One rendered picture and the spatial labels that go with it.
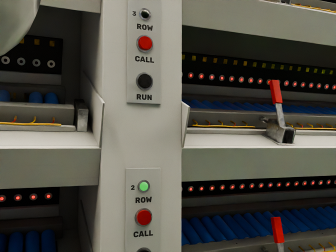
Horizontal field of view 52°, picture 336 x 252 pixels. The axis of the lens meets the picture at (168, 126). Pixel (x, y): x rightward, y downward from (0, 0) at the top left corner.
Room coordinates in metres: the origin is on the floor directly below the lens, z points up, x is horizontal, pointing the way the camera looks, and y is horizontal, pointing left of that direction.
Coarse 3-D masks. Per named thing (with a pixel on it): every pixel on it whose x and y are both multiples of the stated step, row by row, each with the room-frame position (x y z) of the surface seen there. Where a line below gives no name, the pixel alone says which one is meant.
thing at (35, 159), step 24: (0, 72) 0.48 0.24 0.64; (24, 72) 0.49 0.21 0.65; (96, 96) 0.38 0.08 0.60; (96, 120) 0.38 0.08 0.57; (0, 144) 0.34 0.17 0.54; (24, 144) 0.35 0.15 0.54; (48, 144) 0.36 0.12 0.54; (72, 144) 0.37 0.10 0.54; (96, 144) 0.38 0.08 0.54; (0, 168) 0.34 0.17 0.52; (24, 168) 0.35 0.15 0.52; (48, 168) 0.36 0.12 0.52; (72, 168) 0.37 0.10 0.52; (96, 168) 0.38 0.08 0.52
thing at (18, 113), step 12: (0, 108) 0.38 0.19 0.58; (12, 108) 0.39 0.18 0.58; (24, 108) 0.39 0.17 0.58; (36, 108) 0.40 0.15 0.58; (48, 108) 0.40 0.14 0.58; (60, 108) 0.41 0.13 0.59; (72, 108) 0.41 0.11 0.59; (0, 120) 0.39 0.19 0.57; (12, 120) 0.39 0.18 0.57; (24, 120) 0.40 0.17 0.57; (36, 120) 0.40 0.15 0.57; (48, 120) 0.41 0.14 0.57; (60, 120) 0.41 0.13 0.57; (72, 120) 0.42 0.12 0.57
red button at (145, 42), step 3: (144, 36) 0.38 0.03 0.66; (141, 39) 0.38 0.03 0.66; (144, 39) 0.38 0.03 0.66; (147, 39) 0.38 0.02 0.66; (150, 39) 0.38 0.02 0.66; (138, 42) 0.38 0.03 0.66; (141, 42) 0.38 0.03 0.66; (144, 42) 0.38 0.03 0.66; (147, 42) 0.38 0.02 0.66; (150, 42) 0.38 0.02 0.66; (138, 45) 0.38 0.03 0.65; (141, 45) 0.38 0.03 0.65; (144, 45) 0.38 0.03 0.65; (147, 45) 0.38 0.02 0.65; (150, 45) 0.38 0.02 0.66; (141, 48) 0.38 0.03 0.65; (144, 48) 0.38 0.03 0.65; (147, 48) 0.38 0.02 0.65
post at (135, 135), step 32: (96, 32) 0.41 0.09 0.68; (96, 64) 0.40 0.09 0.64; (128, 128) 0.38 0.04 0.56; (160, 128) 0.39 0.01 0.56; (128, 160) 0.38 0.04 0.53; (160, 160) 0.39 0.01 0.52; (96, 192) 0.39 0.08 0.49; (160, 192) 0.39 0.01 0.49; (96, 224) 0.39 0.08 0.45; (160, 224) 0.39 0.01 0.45
